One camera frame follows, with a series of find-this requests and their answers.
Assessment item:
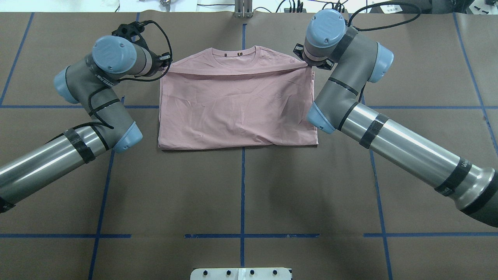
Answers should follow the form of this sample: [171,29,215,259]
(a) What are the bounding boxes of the pink Snoopy t-shirt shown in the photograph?
[158,46,318,151]

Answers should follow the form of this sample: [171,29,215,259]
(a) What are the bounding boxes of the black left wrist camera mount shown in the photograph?
[111,21,149,50]

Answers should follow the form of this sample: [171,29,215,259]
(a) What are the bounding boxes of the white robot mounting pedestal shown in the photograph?
[190,267,293,280]

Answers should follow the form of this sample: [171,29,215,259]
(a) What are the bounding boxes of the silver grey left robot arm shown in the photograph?
[1,35,172,213]

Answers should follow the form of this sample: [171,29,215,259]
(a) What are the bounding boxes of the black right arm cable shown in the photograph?
[348,2,422,32]

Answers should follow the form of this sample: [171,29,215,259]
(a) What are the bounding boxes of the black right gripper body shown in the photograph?
[293,43,335,70]

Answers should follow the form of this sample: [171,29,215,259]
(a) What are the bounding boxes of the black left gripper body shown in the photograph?
[150,51,172,76]

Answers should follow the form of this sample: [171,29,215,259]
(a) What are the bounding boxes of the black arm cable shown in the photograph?
[88,20,173,130]
[348,2,422,32]

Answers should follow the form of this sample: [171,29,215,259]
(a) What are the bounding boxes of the aluminium frame post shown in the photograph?
[234,0,254,18]

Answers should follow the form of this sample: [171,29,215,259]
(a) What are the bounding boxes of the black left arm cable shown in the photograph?
[88,20,173,130]

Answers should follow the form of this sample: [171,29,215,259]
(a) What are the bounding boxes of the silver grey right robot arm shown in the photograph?
[294,9,498,227]

